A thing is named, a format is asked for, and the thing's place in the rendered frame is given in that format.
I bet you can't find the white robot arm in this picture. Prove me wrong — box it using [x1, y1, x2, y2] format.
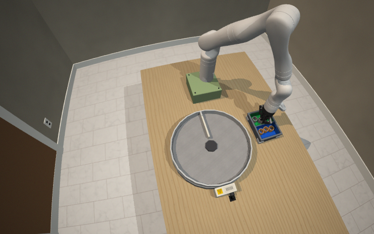
[198, 4, 300, 113]

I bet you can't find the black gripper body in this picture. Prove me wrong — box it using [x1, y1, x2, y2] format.
[262, 105, 275, 119]

